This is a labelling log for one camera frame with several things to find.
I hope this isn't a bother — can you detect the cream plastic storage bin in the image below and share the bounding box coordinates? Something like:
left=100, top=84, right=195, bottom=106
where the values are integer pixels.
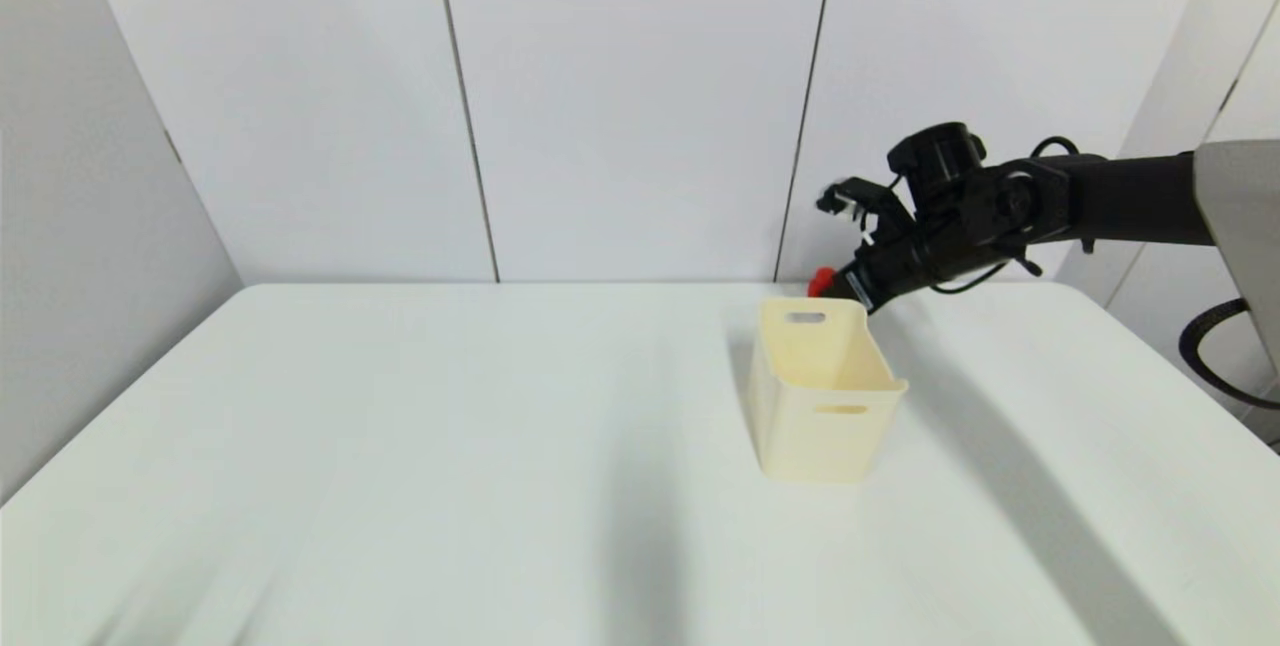
left=748, top=297, right=909, bottom=483

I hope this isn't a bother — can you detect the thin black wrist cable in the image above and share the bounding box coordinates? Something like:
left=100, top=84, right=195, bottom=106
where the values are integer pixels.
left=928, top=244, right=1046, bottom=296

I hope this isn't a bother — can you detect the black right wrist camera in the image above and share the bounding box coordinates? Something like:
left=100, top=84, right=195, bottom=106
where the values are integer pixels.
left=815, top=176, right=913, bottom=239

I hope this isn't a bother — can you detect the thick black looping cable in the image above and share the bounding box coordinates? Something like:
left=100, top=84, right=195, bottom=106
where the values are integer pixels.
left=1178, top=298, right=1280, bottom=414

